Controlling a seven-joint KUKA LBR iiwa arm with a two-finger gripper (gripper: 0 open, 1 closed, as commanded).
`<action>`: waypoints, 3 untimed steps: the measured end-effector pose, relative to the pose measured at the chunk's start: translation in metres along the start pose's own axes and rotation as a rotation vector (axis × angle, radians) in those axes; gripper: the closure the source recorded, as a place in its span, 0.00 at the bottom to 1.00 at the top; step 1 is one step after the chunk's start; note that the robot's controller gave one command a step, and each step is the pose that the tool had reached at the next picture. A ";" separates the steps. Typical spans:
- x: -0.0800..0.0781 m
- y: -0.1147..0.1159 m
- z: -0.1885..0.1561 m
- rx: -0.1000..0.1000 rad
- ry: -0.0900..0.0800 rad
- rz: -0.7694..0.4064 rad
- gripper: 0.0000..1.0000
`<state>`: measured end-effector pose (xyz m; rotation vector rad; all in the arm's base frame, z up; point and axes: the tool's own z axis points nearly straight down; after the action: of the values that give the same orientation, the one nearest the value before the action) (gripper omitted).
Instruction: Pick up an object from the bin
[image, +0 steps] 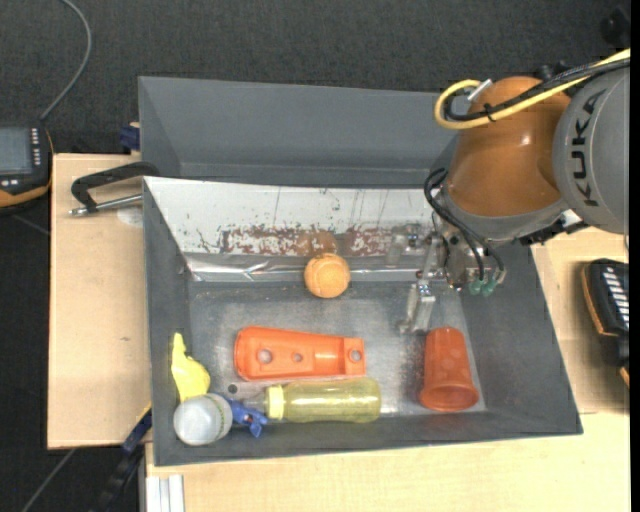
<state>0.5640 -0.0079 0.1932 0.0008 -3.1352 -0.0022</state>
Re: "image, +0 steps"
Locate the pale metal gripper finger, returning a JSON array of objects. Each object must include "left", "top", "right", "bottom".
[
  {"left": 397, "top": 282, "right": 422, "bottom": 334},
  {"left": 413, "top": 282, "right": 437, "bottom": 333}
]

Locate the pale brown flat board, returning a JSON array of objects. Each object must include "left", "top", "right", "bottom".
[{"left": 46, "top": 152, "right": 154, "bottom": 450}]

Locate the orange flat plastic piece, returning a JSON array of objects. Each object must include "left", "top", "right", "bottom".
[{"left": 233, "top": 325, "right": 367, "bottom": 383}]

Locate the clear yellow plastic bottle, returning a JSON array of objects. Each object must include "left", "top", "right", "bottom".
[{"left": 263, "top": 376, "right": 383, "bottom": 425}]

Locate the grey flat tool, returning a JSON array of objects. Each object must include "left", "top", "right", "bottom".
[{"left": 226, "top": 381, "right": 281, "bottom": 397}]

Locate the grey metal bin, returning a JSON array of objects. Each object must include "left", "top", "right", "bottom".
[{"left": 137, "top": 75, "right": 584, "bottom": 468}]

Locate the white and blue spray bottle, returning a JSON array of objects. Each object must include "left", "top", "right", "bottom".
[{"left": 172, "top": 392, "right": 267, "bottom": 447}]

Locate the orange ball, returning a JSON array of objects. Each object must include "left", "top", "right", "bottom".
[{"left": 303, "top": 252, "right": 352, "bottom": 300}]

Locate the orange plastic cup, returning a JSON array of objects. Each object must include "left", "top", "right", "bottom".
[{"left": 418, "top": 326, "right": 481, "bottom": 413}]

